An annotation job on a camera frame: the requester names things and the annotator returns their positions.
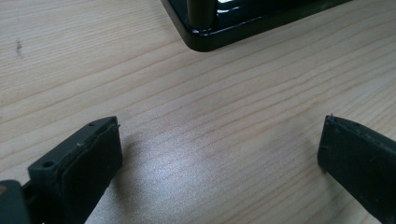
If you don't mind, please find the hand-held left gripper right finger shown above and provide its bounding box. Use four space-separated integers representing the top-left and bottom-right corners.
317 114 396 224

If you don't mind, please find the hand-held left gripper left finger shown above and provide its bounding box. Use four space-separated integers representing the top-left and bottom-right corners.
21 116 123 224

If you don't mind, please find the black glossy shoe rack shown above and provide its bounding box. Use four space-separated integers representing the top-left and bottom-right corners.
160 0 355 53

